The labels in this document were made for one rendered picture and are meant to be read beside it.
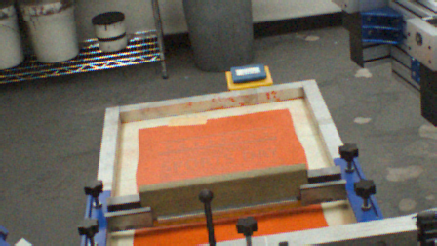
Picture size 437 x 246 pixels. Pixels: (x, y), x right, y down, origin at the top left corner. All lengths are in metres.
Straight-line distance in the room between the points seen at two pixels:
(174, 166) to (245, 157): 0.18
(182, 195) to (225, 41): 3.29
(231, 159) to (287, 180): 0.31
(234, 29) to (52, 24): 1.07
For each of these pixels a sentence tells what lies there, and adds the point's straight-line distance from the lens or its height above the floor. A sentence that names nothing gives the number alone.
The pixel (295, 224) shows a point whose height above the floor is 0.96.
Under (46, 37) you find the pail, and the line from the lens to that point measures 5.20.
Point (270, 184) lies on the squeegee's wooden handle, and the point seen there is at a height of 1.03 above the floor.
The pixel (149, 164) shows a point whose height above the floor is 0.96.
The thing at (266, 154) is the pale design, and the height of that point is 0.96.
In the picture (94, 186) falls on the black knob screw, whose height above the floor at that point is 1.06.
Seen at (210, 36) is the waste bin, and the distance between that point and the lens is 5.05.
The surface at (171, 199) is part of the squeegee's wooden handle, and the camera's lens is 1.82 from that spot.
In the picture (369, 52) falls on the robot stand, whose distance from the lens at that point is 2.55.
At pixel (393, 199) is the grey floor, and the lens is 3.71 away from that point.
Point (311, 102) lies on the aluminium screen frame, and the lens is 2.27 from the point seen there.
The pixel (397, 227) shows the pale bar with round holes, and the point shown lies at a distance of 1.64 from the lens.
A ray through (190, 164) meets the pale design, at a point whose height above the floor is 0.96.
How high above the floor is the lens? 1.94
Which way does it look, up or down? 25 degrees down
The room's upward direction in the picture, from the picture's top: 8 degrees counter-clockwise
